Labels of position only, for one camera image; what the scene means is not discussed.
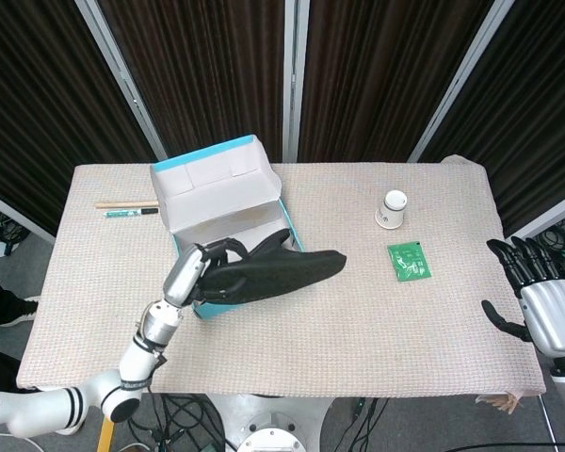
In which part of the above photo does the yellow floor tape strip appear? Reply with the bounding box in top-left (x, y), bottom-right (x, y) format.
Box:
top-left (96, 416), bottom-right (115, 452)

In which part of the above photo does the dark brown partition panel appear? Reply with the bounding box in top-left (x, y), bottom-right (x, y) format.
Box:
top-left (98, 0), bottom-right (296, 164)
top-left (297, 0), bottom-right (493, 164)
top-left (418, 0), bottom-right (565, 236)
top-left (0, 0), bottom-right (159, 236)

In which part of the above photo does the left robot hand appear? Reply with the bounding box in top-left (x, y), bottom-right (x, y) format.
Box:
top-left (163, 237), bottom-right (246, 307)

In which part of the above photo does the white paper cup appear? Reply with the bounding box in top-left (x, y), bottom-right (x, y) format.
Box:
top-left (374, 188), bottom-right (410, 231)

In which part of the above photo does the beige waffle tablecloth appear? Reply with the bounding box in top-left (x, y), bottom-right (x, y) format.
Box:
top-left (17, 153), bottom-right (546, 402)

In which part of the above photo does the black floor cable bundle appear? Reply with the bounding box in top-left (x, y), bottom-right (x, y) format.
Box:
top-left (126, 393), bottom-right (230, 452)
top-left (0, 200), bottom-right (30, 259)

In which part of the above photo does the green marker pen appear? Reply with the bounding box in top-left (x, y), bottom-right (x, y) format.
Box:
top-left (104, 206), bottom-right (158, 218)

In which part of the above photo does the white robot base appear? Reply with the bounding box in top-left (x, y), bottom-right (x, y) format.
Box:
top-left (206, 393), bottom-right (341, 452)

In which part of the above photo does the black rubber slipper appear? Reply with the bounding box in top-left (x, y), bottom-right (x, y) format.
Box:
top-left (247, 229), bottom-right (294, 258)
top-left (198, 248), bottom-right (348, 308)

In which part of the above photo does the grey partition base rail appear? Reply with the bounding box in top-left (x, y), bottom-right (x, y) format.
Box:
top-left (0, 186), bottom-right (57, 245)
top-left (504, 191), bottom-right (565, 251)

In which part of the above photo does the wooden stick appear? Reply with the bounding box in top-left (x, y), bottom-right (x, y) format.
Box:
top-left (94, 200), bottom-right (159, 210)

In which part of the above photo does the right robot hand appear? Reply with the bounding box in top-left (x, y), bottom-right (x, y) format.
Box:
top-left (480, 236), bottom-right (565, 360)

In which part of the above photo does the green foil sachet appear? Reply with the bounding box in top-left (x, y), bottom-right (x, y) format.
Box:
top-left (387, 241), bottom-right (432, 283)

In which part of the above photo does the teal cardboard shoe box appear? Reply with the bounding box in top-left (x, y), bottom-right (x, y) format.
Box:
top-left (149, 134), bottom-right (307, 322)

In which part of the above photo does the grey partition post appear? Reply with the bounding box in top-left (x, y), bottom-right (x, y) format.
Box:
top-left (282, 0), bottom-right (311, 164)
top-left (73, 0), bottom-right (171, 164)
top-left (407, 0), bottom-right (515, 164)

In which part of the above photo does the black shoe white sole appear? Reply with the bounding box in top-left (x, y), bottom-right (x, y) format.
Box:
top-left (0, 270), bottom-right (41, 331)

